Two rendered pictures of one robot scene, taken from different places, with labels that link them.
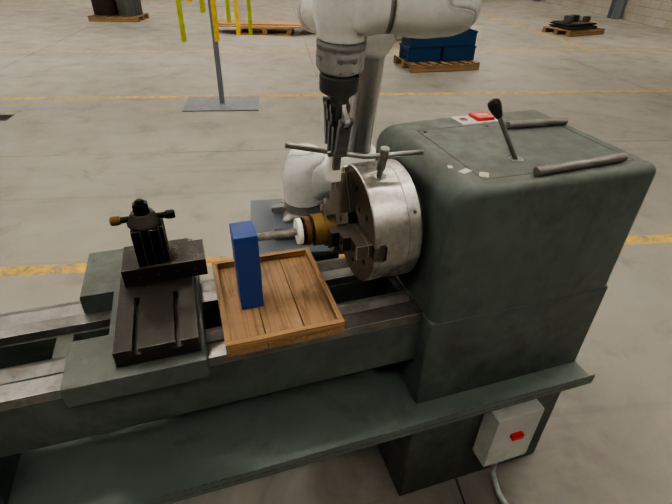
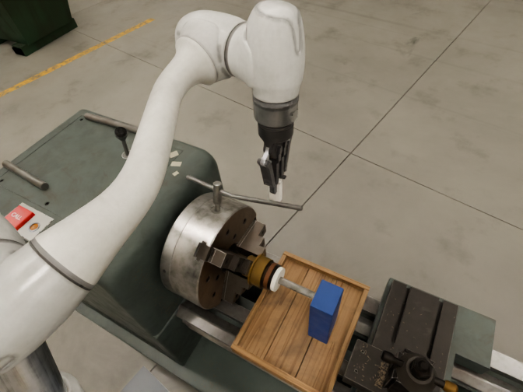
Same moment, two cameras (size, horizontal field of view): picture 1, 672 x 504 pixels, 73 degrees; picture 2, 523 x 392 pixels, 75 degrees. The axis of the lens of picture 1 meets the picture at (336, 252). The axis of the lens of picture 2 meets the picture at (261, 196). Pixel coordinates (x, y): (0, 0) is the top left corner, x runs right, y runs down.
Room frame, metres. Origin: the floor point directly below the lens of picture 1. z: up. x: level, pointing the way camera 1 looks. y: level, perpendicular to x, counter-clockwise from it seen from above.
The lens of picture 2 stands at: (1.28, 0.43, 1.94)
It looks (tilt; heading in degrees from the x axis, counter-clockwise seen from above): 50 degrees down; 233
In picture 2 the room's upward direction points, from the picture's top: 7 degrees counter-clockwise
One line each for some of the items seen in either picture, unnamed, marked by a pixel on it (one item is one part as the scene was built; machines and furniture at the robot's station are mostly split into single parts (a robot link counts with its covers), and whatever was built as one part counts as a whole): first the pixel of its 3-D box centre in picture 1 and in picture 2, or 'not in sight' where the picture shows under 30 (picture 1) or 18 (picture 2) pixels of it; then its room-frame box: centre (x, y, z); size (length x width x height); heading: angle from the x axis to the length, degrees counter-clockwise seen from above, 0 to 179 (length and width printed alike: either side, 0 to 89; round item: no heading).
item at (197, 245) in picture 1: (165, 262); (390, 379); (0.98, 0.45, 1.00); 0.20 x 0.10 x 0.05; 109
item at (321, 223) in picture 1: (318, 228); (261, 271); (1.03, 0.05, 1.08); 0.09 x 0.09 x 0.09; 19
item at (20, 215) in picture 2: (481, 117); (19, 218); (1.44, -0.45, 1.26); 0.06 x 0.06 x 0.02; 19
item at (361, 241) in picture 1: (356, 242); (254, 236); (0.97, -0.05, 1.08); 0.12 x 0.11 x 0.05; 19
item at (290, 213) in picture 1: (299, 205); not in sight; (1.62, 0.15, 0.83); 0.22 x 0.18 x 0.06; 99
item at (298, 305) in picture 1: (273, 294); (303, 318); (0.99, 0.17, 0.88); 0.36 x 0.30 x 0.04; 19
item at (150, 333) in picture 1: (157, 293); (404, 365); (0.91, 0.46, 0.95); 0.43 x 0.18 x 0.04; 19
